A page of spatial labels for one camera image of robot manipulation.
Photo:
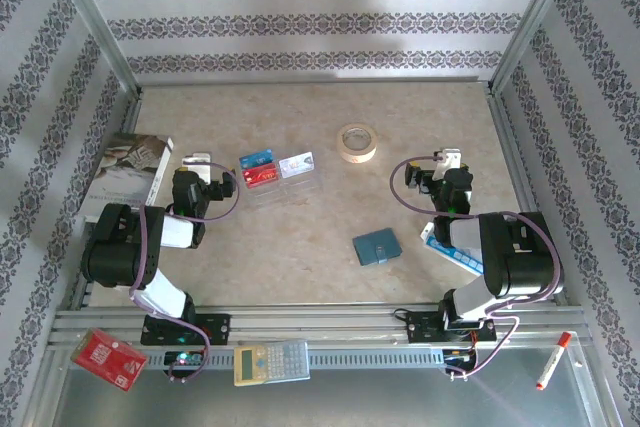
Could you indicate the clear acrylic card organizer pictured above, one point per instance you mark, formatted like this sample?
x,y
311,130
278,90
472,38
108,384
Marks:
x,y
295,192

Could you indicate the blue leather card holder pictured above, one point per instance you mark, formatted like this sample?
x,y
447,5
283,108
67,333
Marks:
x,y
376,246

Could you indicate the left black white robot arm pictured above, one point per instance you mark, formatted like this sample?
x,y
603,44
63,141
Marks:
x,y
120,247

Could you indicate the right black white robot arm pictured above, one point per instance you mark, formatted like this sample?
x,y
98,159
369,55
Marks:
x,y
520,257

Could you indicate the red credit card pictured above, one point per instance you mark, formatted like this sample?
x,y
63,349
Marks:
x,y
260,177

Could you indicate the blue credit card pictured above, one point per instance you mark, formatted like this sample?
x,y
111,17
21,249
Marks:
x,y
256,159

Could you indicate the beige masking tape roll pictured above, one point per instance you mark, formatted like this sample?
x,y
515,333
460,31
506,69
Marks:
x,y
357,149

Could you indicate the white blue carton box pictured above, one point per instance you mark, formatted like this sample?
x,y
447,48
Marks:
x,y
462,259

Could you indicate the white paperback book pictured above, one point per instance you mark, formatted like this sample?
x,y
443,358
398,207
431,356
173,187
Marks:
x,y
127,167

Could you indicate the beige grey calculator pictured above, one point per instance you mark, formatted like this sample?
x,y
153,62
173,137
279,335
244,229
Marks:
x,y
270,362

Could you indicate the red cardboard box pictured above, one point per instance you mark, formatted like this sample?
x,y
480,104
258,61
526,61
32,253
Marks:
x,y
107,359

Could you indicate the red white marker pen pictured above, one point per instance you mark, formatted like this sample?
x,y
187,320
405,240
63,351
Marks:
x,y
552,362

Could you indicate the grey sheet metal tray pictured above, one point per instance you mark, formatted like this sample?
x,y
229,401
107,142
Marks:
x,y
350,402

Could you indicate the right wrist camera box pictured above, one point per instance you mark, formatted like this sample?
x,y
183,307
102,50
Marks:
x,y
450,157

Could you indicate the right aluminium side rail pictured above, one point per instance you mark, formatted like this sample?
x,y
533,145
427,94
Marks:
x,y
511,147

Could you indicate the aluminium side rail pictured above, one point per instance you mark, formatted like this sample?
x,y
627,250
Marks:
x,y
511,147
129,122

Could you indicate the left aluminium side rail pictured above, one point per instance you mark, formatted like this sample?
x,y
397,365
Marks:
x,y
129,122

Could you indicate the aluminium back rail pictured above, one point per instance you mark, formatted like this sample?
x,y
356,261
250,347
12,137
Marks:
x,y
300,81

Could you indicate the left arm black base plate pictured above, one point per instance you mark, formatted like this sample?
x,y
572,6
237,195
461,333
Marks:
x,y
215,329

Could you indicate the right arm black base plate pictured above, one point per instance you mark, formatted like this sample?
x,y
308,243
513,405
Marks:
x,y
422,329

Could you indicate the aluminium mounting rail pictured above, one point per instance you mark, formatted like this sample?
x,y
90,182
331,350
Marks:
x,y
320,319

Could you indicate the right aluminium frame post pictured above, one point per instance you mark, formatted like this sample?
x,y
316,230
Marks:
x,y
529,22

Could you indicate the aluminium frame post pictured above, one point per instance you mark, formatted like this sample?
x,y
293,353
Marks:
x,y
96,22
529,22

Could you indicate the left aluminium frame post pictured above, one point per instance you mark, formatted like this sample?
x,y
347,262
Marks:
x,y
96,22

